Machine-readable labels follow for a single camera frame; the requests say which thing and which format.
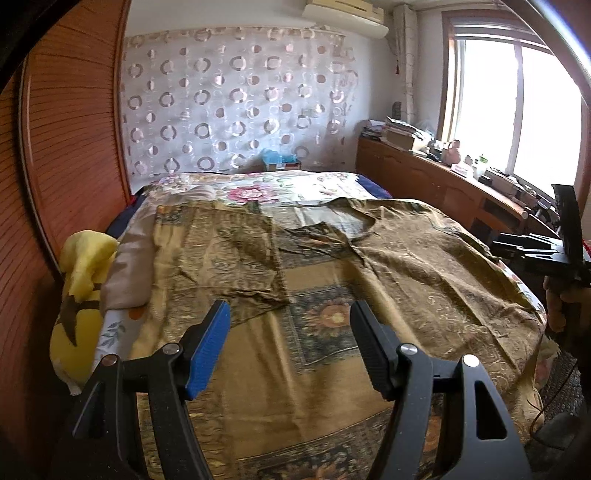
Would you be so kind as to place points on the wooden headboard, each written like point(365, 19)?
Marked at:
point(69, 161)

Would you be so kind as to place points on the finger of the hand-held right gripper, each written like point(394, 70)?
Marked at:
point(526, 255)
point(526, 239)

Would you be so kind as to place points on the pale pink cloth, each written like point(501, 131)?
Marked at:
point(131, 267)

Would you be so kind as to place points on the pink bottle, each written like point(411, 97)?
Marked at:
point(456, 151)

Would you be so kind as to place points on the yellow plush toy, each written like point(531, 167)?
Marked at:
point(83, 295)

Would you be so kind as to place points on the person's right hand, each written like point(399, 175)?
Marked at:
point(558, 307)

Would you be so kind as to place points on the floral quilt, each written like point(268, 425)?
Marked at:
point(277, 187)

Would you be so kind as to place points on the window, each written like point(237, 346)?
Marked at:
point(512, 101)

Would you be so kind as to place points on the white wrapped pipe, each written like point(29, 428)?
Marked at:
point(404, 55)

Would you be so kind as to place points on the white air conditioner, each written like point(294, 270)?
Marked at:
point(346, 16)

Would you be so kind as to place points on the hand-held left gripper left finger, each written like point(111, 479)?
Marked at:
point(210, 350)

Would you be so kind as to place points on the wooden sideboard cabinet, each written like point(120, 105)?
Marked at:
point(443, 184)

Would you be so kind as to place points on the brown patterned shirt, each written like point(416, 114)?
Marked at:
point(415, 286)

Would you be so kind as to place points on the orange fruit print sheet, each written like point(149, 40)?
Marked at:
point(111, 330)

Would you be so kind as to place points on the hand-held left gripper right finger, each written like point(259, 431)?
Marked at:
point(375, 357)

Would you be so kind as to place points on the navy blue blanket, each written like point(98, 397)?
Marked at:
point(371, 184)

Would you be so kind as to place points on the pile of books and papers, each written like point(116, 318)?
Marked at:
point(397, 131)

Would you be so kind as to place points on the circle patterned sheer curtain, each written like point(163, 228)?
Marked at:
point(235, 101)

